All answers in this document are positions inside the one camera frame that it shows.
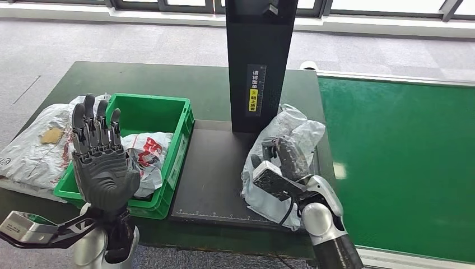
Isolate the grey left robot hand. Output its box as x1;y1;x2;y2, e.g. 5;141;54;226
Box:
71;94;141;212

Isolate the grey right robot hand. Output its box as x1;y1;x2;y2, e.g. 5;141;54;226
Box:
250;135;313;183

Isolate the plain grey parcel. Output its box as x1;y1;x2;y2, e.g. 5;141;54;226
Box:
241;104;327;231

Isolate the grey parcel with red print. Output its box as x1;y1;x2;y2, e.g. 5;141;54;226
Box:
120;132;174;200

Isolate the grey parcel with brown patch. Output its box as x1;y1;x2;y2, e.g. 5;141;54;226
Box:
0;94;111;203

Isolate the black and yellow machine sticker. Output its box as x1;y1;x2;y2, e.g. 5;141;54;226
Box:
245;63;268;118

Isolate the black inbound scanning machine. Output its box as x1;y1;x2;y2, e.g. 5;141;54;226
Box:
169;0;327;234

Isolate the white crate label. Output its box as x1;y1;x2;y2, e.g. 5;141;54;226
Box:
167;134;189;191

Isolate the green plastic crate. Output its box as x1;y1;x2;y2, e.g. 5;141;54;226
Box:
53;92;195;220

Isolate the dark green table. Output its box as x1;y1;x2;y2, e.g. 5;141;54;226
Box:
0;61;350;261

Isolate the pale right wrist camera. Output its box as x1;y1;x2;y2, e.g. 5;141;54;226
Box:
252;160;306;202

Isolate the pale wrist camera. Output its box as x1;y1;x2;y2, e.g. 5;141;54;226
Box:
252;160;306;202
0;211;60;246

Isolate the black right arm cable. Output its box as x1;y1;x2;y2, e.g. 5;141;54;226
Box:
278;200;299;228

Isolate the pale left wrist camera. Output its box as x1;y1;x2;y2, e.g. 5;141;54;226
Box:
0;211;60;246

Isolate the dark window frame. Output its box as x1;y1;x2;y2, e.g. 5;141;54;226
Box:
0;0;475;21

